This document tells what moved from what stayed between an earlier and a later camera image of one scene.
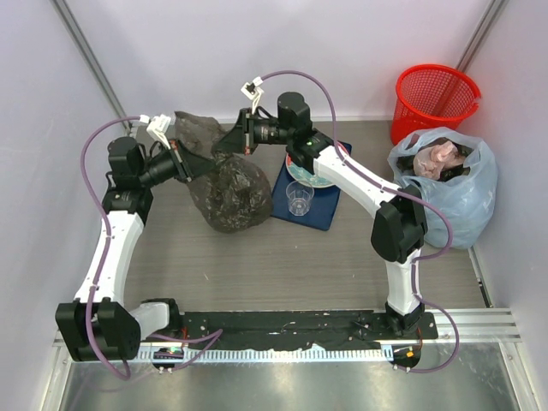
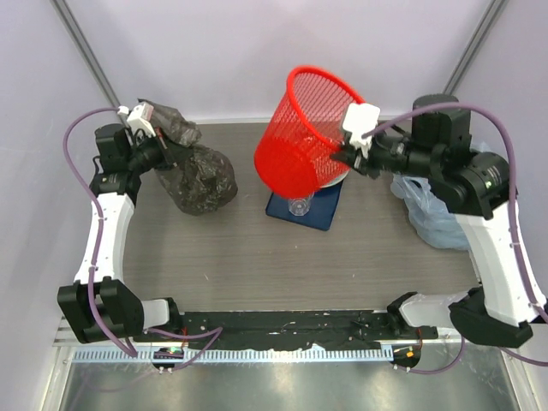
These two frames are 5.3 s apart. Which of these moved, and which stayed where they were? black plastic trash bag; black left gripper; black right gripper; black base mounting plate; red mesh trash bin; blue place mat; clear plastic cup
Moved: black left gripper; red mesh trash bin; black right gripper; black plastic trash bag
Stayed: black base mounting plate; blue place mat; clear plastic cup
